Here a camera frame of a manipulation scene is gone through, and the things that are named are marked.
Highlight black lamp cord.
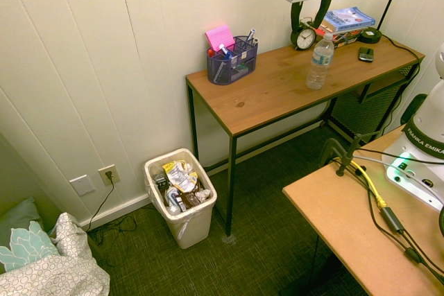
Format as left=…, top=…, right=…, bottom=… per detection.
left=380, top=33, right=422, bottom=131

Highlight black table clamp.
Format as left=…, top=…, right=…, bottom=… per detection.
left=318, top=128, right=386, bottom=177

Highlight beige plastic trash bin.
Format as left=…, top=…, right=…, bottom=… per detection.
left=143, top=147, right=219, bottom=250

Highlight black floor-style desk lamp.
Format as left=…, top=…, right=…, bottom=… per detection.
left=357, top=0, right=409, bottom=45

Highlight yellow network cable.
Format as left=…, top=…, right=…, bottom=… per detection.
left=332, top=157, right=388, bottom=211

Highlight yellow snack bag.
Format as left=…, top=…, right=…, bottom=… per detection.
left=162, top=159, right=199, bottom=193

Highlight clear plastic water bottle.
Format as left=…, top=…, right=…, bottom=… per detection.
left=305, top=32, right=336, bottom=91

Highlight clear plastic bin liner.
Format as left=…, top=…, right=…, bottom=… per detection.
left=144, top=167, right=216, bottom=241

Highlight teal flower pillow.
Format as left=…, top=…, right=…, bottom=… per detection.
left=0, top=196, right=60, bottom=273

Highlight black round alarm clock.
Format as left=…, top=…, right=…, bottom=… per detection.
left=290, top=17, right=318, bottom=51

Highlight brown snack wrapper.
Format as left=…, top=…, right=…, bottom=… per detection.
left=182, top=179, right=206, bottom=207

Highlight white blank wall plate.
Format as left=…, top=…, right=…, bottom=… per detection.
left=69, top=174, right=96, bottom=197

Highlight red and black book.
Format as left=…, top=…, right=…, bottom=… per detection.
left=317, top=24, right=369, bottom=49

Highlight white circle pattern bedding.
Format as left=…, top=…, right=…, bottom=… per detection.
left=0, top=211, right=112, bottom=296

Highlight black mobile phone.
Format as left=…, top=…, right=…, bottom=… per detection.
left=358, top=46, right=375, bottom=63

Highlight purple mesh desk organizer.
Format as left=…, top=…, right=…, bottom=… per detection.
left=206, top=35, right=259, bottom=86

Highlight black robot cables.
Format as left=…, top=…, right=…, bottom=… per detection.
left=355, top=148, right=444, bottom=288

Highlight blue and white packet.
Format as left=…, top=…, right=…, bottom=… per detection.
left=165, top=186, right=189, bottom=212

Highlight pink sticky note pad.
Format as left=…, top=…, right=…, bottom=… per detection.
left=204, top=24, right=235, bottom=50

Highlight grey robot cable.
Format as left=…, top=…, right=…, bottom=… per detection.
left=352, top=155, right=444, bottom=193

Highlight blue paperback book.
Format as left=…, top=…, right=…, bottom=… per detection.
left=323, top=6, right=377, bottom=33

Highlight black cable adapter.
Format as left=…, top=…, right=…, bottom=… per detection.
left=379, top=206, right=406, bottom=235

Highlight beige wall power outlet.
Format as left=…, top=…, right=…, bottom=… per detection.
left=97, top=164, right=121, bottom=186

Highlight wooden desk black frame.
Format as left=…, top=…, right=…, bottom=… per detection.
left=185, top=34, right=426, bottom=237

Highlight light wood robot table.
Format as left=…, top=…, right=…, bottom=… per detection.
left=282, top=123, right=444, bottom=296

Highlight black power cord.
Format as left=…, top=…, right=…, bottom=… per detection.
left=84, top=170, right=140, bottom=247

